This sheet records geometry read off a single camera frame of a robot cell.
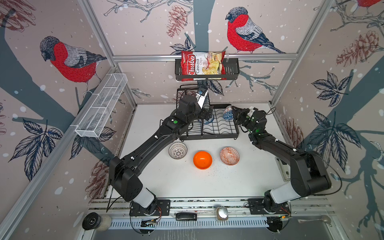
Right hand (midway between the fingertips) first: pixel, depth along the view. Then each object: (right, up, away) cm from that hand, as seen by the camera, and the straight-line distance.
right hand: (227, 108), depth 83 cm
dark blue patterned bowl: (+3, -3, +10) cm, 11 cm away
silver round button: (-6, -48, -17) cm, 51 cm away
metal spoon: (+45, -54, -12) cm, 71 cm away
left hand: (-13, +3, -9) cm, 17 cm away
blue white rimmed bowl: (-7, -8, +24) cm, 27 cm away
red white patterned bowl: (+3, -29, +8) cm, 30 cm away
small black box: (-22, -52, -14) cm, 58 cm away
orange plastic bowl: (-14, -30, +4) cm, 34 cm away
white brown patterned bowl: (-29, -26, +10) cm, 41 cm away
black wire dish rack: (-2, -8, +24) cm, 26 cm away
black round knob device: (-62, -48, -21) cm, 81 cm away
